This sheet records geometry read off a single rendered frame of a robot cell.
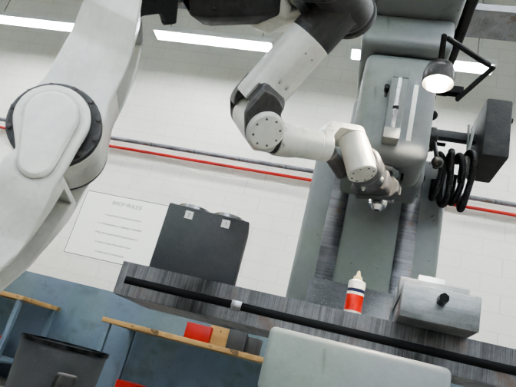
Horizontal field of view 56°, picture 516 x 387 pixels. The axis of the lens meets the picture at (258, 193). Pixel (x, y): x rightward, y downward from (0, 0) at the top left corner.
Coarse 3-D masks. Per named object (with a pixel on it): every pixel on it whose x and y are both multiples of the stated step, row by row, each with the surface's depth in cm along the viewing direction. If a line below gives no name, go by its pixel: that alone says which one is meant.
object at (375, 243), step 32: (320, 192) 169; (320, 224) 165; (352, 224) 163; (384, 224) 162; (416, 224) 160; (320, 256) 160; (352, 256) 159; (384, 256) 158; (416, 256) 156; (288, 288) 159; (384, 288) 154
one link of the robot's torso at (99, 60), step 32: (96, 0) 82; (128, 0) 84; (96, 32) 83; (128, 32) 83; (64, 64) 80; (96, 64) 82; (128, 64) 93; (96, 96) 80; (96, 128) 77; (96, 160) 81
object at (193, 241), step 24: (168, 216) 126; (192, 216) 127; (216, 216) 127; (168, 240) 124; (192, 240) 124; (216, 240) 125; (240, 240) 125; (168, 264) 122; (192, 264) 122; (216, 264) 123; (240, 264) 133
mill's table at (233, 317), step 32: (128, 288) 114; (160, 288) 113; (192, 288) 112; (224, 288) 111; (224, 320) 110; (256, 320) 108; (288, 320) 106; (320, 320) 106; (352, 320) 105; (384, 320) 104; (384, 352) 101; (416, 352) 101; (448, 352) 100; (480, 352) 99; (512, 352) 98; (480, 384) 101; (512, 384) 96
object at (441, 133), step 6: (438, 132) 163; (444, 132) 162; (450, 132) 162; (456, 132) 162; (438, 138) 163; (444, 138) 162; (450, 138) 161; (456, 138) 161; (462, 138) 161; (474, 138) 160; (474, 144) 161
